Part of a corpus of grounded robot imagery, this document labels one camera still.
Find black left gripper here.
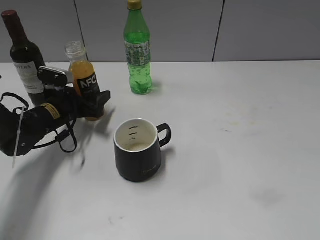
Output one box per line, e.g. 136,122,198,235
43,86,111,120

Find NFC orange juice bottle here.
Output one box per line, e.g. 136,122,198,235
64,41,106,123

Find black mug white interior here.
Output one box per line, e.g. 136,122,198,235
113,118,172,183

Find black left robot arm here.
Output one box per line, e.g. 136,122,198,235
0,86,111,157

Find white zip tie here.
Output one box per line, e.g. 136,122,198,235
11,105,25,169

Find dark red wine bottle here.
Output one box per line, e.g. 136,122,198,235
1,10,46,106

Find green soda bottle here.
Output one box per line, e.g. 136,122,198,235
123,0,153,95

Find black cable loop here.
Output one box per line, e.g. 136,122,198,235
0,92,78,154

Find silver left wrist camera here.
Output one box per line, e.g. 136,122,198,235
37,66,74,90

